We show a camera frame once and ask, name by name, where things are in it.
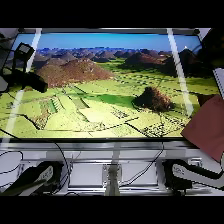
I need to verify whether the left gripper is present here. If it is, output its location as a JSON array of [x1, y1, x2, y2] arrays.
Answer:
[[18, 71, 50, 94]]

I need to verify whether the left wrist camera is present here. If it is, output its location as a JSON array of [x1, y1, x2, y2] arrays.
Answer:
[[12, 42, 36, 73]]

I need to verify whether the black cable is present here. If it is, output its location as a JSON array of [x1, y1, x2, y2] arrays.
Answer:
[[0, 127, 72, 192], [119, 139, 166, 188]]

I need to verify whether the silver frame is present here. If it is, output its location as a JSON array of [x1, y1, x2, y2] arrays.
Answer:
[[0, 137, 214, 196]]

